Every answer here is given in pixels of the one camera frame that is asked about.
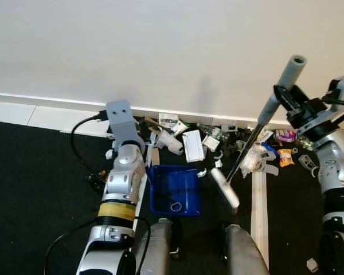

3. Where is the broom with grey handle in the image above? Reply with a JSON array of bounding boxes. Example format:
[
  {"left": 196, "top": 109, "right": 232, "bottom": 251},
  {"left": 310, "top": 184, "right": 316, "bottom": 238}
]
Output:
[{"left": 210, "top": 54, "right": 308, "bottom": 210}]

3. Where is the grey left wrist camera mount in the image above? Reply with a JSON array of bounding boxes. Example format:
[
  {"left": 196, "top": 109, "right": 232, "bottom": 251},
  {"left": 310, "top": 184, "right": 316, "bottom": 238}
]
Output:
[{"left": 105, "top": 100, "right": 145, "bottom": 151}]

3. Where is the small white square box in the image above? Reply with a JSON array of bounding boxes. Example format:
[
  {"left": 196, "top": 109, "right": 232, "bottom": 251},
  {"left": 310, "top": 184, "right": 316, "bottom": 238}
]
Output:
[{"left": 201, "top": 134, "right": 221, "bottom": 152}]

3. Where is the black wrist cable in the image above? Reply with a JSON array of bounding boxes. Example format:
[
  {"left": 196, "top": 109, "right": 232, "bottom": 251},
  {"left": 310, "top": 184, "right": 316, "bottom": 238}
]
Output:
[
  {"left": 70, "top": 113, "right": 110, "bottom": 179},
  {"left": 320, "top": 96, "right": 344, "bottom": 108}
]

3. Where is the black floor mat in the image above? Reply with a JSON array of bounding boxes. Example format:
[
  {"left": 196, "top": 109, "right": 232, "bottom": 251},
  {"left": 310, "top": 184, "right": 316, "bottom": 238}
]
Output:
[{"left": 0, "top": 119, "right": 344, "bottom": 275}]

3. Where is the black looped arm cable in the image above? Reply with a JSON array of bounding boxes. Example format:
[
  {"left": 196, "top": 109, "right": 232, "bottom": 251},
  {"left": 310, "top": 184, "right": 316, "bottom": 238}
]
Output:
[{"left": 44, "top": 217, "right": 101, "bottom": 275}]

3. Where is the white skirting board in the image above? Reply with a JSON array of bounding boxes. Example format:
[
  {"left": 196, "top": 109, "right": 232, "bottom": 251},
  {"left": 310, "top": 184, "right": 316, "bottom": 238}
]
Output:
[{"left": 0, "top": 91, "right": 344, "bottom": 139}]

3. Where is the small white printed pack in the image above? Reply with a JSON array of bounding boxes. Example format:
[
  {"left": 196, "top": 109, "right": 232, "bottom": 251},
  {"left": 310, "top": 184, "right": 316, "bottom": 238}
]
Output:
[{"left": 158, "top": 113, "right": 180, "bottom": 128}]

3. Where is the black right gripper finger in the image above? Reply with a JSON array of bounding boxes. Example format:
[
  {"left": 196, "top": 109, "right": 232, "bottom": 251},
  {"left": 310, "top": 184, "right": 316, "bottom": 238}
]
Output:
[{"left": 273, "top": 85, "right": 291, "bottom": 112}]

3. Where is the grey robot left leg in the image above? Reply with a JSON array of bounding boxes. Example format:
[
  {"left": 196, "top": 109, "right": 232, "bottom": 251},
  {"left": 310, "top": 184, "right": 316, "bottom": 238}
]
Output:
[{"left": 134, "top": 219, "right": 174, "bottom": 275}]

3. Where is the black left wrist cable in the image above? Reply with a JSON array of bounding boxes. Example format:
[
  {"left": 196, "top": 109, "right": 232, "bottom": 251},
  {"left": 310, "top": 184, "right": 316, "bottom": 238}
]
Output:
[{"left": 70, "top": 113, "right": 110, "bottom": 179}]

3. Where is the white plastic bottle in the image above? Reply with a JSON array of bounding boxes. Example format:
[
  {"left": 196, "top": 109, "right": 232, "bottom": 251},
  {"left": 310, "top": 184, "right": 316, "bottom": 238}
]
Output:
[{"left": 156, "top": 130, "right": 185, "bottom": 156}]

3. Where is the orange snack packet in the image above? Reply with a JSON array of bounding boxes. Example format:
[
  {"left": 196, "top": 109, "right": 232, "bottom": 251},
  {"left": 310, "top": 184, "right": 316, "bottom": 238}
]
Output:
[{"left": 277, "top": 148, "right": 295, "bottom": 168}]

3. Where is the grey robot right leg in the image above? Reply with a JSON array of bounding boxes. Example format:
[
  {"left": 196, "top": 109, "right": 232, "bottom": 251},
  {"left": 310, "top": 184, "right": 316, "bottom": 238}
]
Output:
[{"left": 222, "top": 224, "right": 271, "bottom": 275}]

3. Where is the thin white wooden strip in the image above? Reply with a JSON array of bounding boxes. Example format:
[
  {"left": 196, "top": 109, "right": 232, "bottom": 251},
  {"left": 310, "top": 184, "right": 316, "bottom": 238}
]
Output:
[{"left": 134, "top": 144, "right": 161, "bottom": 231}]

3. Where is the grey robot leg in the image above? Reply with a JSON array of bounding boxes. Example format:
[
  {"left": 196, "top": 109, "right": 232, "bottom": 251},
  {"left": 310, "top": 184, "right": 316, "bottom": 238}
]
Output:
[
  {"left": 222, "top": 224, "right": 271, "bottom": 275},
  {"left": 134, "top": 219, "right": 174, "bottom": 275}
]

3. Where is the white carton box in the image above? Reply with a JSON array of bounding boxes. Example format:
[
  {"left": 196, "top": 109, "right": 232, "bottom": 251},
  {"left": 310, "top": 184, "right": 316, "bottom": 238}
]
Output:
[{"left": 182, "top": 130, "right": 206, "bottom": 163}]

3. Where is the small grey plastic piece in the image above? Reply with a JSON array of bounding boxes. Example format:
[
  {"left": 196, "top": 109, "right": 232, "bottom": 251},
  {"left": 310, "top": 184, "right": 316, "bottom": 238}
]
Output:
[{"left": 298, "top": 154, "right": 318, "bottom": 178}]

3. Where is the wide pale wooden strip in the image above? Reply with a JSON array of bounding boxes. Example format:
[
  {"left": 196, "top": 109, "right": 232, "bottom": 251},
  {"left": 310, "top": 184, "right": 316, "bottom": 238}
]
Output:
[{"left": 251, "top": 170, "right": 269, "bottom": 268}]

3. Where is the purple snack packet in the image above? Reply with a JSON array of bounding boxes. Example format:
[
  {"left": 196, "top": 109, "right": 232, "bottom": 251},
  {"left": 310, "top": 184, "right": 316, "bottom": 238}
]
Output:
[{"left": 273, "top": 129, "right": 298, "bottom": 143}]

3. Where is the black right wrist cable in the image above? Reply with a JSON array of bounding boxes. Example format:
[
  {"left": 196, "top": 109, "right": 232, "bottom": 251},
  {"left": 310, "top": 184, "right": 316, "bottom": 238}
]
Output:
[{"left": 320, "top": 96, "right": 344, "bottom": 108}]

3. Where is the blue plastic strip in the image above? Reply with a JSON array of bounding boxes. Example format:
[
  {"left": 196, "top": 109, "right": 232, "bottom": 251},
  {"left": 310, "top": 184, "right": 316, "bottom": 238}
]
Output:
[{"left": 262, "top": 142, "right": 278, "bottom": 162}]

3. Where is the crumpled clear plastic bag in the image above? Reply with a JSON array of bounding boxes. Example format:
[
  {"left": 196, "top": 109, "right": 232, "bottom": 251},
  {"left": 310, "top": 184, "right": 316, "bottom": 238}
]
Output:
[{"left": 239, "top": 144, "right": 266, "bottom": 174}]

